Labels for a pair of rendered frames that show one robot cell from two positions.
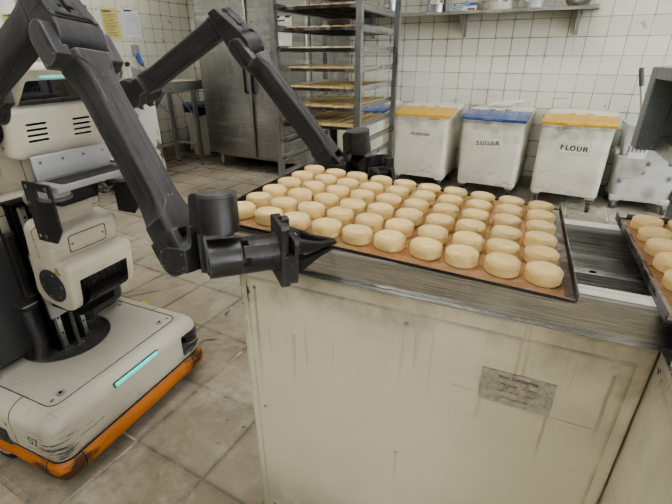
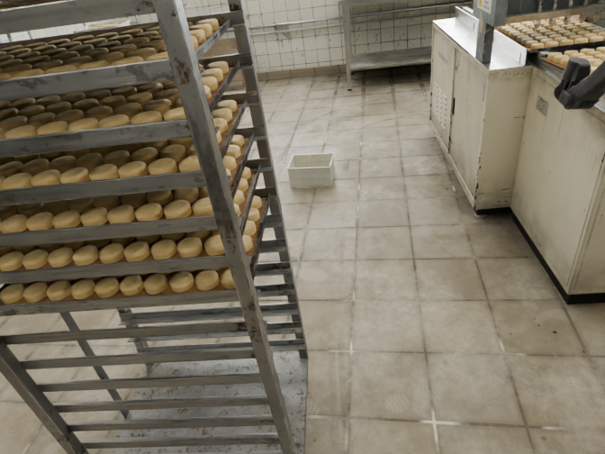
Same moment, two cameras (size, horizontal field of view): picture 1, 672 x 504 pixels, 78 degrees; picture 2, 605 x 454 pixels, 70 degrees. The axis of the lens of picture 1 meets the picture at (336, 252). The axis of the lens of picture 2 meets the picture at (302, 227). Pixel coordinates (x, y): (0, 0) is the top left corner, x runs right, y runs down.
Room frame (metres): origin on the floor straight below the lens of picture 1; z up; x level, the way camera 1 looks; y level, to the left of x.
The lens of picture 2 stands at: (2.38, 0.96, 1.46)
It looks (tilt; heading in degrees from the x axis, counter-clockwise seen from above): 34 degrees down; 254
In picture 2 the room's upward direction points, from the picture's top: 9 degrees counter-clockwise
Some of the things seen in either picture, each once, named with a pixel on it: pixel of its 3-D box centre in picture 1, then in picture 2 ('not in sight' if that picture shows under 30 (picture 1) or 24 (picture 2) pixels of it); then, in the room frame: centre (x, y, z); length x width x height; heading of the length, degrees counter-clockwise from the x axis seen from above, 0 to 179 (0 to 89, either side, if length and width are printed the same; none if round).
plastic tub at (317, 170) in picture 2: not in sight; (311, 170); (1.50, -1.63, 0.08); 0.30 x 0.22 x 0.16; 149
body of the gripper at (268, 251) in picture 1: (264, 252); not in sight; (0.58, 0.11, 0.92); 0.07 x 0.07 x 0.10; 22
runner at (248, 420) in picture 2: not in sight; (173, 420); (2.59, 0.16, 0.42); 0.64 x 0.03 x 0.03; 156
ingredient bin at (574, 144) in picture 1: (571, 158); not in sight; (3.66, -2.06, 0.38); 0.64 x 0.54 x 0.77; 149
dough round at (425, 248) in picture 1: (425, 248); not in sight; (0.60, -0.14, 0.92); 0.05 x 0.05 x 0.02
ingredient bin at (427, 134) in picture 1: (426, 145); not in sight; (4.29, -0.92, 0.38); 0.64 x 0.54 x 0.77; 152
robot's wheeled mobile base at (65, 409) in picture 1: (75, 363); not in sight; (1.24, 0.97, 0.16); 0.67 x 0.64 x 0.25; 67
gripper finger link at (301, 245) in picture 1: (308, 252); not in sight; (0.61, 0.04, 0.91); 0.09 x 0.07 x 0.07; 112
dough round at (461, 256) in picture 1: (461, 256); not in sight; (0.58, -0.19, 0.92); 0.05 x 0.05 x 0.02
